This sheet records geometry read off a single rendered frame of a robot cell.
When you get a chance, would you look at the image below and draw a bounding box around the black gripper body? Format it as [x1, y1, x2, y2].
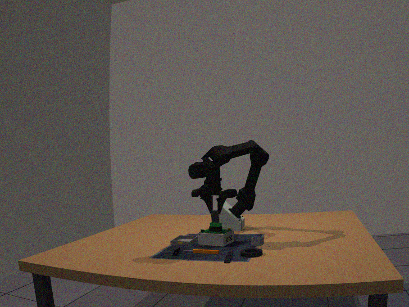
[191, 176, 237, 198]

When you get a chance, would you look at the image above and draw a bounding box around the green circuit board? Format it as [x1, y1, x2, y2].
[203, 229, 231, 234]

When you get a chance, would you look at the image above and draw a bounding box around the dark blue mat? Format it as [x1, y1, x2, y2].
[150, 234, 265, 262]

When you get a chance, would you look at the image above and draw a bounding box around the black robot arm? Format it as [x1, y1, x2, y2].
[188, 140, 269, 218]

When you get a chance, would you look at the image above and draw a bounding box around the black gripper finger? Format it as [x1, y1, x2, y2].
[200, 196, 213, 213]
[216, 198, 227, 214]

